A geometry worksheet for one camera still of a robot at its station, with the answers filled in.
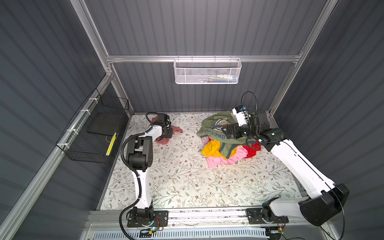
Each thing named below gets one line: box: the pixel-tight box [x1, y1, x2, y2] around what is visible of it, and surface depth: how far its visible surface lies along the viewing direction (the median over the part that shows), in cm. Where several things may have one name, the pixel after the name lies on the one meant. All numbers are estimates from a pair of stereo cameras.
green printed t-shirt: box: [196, 110, 256, 158], surface depth 89 cm
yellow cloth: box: [201, 140, 240, 160], surface depth 90 cm
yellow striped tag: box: [105, 132, 117, 156], surface depth 71 cm
